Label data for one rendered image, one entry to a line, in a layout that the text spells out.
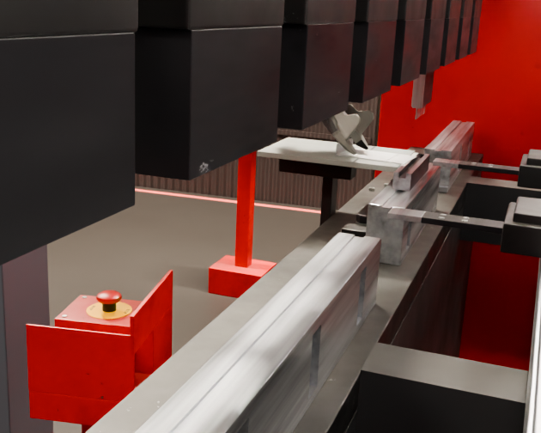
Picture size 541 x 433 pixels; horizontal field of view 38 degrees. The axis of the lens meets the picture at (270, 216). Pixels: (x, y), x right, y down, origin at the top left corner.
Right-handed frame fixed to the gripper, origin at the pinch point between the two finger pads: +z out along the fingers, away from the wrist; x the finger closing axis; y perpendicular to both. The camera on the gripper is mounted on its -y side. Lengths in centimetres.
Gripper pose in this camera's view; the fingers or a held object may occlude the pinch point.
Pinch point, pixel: (355, 148)
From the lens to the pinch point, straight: 147.1
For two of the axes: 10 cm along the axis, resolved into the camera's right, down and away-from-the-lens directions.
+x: 4.4, -2.2, 8.7
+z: 5.4, 8.4, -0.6
